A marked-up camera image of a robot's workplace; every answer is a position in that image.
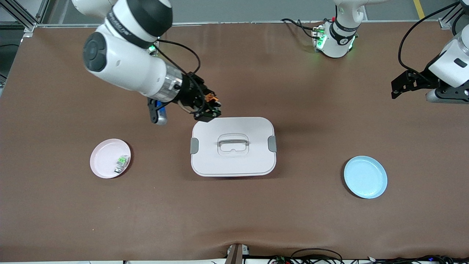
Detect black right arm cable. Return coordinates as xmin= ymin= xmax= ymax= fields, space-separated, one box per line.
xmin=152 ymin=38 xmax=206 ymax=114

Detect pink round plate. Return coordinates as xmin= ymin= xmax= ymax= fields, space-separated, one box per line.
xmin=90 ymin=138 xmax=132 ymax=179

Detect brown table mat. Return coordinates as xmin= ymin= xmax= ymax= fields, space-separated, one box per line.
xmin=0 ymin=21 xmax=469 ymax=261

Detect aluminium frame post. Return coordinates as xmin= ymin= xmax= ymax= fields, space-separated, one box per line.
xmin=438 ymin=0 xmax=469 ymax=30
xmin=0 ymin=0 xmax=50 ymax=38

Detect white lidded storage box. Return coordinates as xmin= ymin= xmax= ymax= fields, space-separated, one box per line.
xmin=190 ymin=117 xmax=277 ymax=177

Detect black left base cables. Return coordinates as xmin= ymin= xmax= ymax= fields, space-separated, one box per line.
xmin=281 ymin=18 xmax=324 ymax=39

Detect metal table edge bracket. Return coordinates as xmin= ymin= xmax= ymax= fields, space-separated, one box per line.
xmin=225 ymin=243 xmax=250 ymax=264

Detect green push-button switch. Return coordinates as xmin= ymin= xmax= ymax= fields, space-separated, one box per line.
xmin=114 ymin=155 xmax=129 ymax=173

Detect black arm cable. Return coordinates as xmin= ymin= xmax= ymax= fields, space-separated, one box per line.
xmin=398 ymin=1 xmax=461 ymax=80
xmin=152 ymin=38 xmax=206 ymax=114

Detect aluminium table edge rail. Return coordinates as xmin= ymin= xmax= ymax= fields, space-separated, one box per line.
xmin=35 ymin=20 xmax=440 ymax=28

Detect black looped cable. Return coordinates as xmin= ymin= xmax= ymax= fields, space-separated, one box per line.
xmin=290 ymin=248 xmax=343 ymax=264

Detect light blue round plate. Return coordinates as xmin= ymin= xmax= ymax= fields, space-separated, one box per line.
xmin=344 ymin=155 xmax=388 ymax=199

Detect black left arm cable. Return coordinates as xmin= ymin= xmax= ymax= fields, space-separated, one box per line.
xmin=398 ymin=1 xmax=461 ymax=80

